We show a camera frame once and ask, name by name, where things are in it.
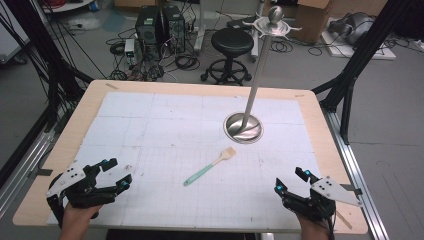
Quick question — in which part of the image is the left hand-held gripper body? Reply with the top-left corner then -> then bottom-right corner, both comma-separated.
45,160 -> 118,229

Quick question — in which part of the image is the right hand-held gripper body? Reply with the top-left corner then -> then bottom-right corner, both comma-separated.
282,175 -> 364,223

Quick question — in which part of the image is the person's left hand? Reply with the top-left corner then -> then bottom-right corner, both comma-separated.
59,203 -> 103,240

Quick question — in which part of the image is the person's right hand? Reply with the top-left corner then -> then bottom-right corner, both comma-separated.
295,213 -> 334,240

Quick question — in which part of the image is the thin wooden stick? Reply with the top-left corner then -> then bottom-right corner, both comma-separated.
334,209 -> 353,231

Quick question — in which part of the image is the white grid mat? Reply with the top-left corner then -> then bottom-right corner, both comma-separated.
46,91 -> 335,232

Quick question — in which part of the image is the metal utensil stand with hooks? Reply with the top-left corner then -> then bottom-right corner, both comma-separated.
222,5 -> 303,145

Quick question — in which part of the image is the small grey power supply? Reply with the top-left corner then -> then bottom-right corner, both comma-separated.
124,38 -> 136,65

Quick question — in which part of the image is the white flat board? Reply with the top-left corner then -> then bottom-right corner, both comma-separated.
320,32 -> 398,62

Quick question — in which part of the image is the black computer tower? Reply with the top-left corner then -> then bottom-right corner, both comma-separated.
134,5 -> 165,51
162,4 -> 186,54

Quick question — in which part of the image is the black round stool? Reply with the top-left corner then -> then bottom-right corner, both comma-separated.
200,27 -> 255,86

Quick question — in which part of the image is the brown cardboard box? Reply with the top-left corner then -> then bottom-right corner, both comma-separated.
292,0 -> 335,44

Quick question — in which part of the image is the grey bag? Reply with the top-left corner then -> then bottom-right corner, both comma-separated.
327,12 -> 376,46

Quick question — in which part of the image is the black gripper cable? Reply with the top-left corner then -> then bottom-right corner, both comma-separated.
327,214 -> 337,240

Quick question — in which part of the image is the aluminium rail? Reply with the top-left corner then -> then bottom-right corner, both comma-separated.
0,128 -> 56,219
322,108 -> 390,240

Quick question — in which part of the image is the green-handled wooden spatula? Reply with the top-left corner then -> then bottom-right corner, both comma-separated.
182,146 -> 238,187

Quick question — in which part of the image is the tangle of black floor cables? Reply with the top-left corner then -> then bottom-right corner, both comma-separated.
105,28 -> 202,82

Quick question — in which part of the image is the black metal frame stand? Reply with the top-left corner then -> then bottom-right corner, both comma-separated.
311,0 -> 424,145
0,0 -> 95,189

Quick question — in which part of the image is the white metal post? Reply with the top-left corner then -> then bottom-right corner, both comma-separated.
192,0 -> 208,56

